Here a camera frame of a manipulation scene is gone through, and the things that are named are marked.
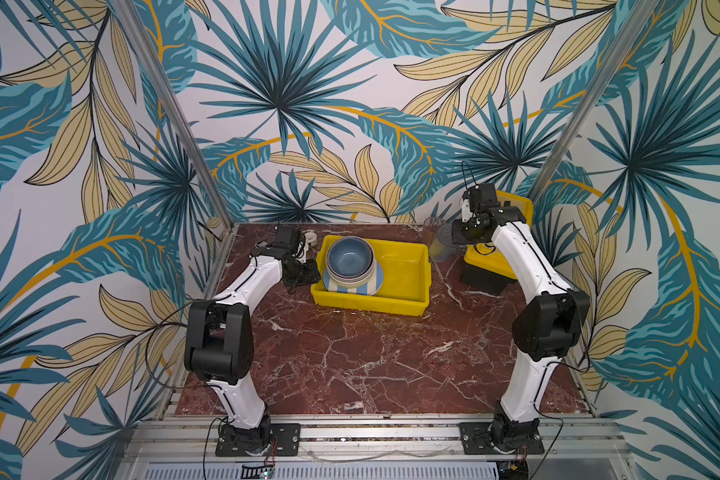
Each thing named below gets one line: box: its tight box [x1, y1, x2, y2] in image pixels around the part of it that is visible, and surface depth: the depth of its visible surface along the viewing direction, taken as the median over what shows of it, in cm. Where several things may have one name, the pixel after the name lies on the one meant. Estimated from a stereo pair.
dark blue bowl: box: [326, 236, 374, 280], surface depth 97 cm
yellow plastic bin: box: [311, 236, 432, 317], surface depth 99 cm
